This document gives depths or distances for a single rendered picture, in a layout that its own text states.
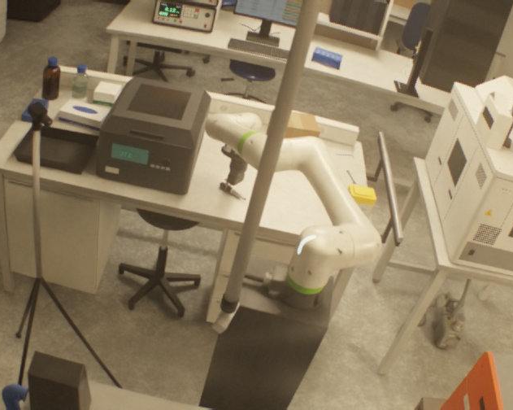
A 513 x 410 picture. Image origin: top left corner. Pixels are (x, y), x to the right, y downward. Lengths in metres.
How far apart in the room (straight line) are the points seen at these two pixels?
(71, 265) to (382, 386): 1.77
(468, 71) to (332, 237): 2.96
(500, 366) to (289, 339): 0.77
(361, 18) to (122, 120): 2.47
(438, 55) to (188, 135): 2.46
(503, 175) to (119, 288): 2.13
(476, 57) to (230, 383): 3.17
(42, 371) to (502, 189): 2.02
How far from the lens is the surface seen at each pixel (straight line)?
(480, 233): 2.70
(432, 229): 2.94
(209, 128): 2.40
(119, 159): 2.57
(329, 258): 1.78
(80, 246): 2.90
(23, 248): 3.06
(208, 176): 2.75
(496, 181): 2.54
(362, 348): 3.48
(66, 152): 2.80
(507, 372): 2.12
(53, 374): 1.07
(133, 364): 3.08
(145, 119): 2.51
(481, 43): 4.50
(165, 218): 2.92
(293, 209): 2.69
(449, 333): 3.60
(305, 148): 2.07
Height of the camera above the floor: 2.49
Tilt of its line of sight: 38 degrees down
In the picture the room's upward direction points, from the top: 15 degrees clockwise
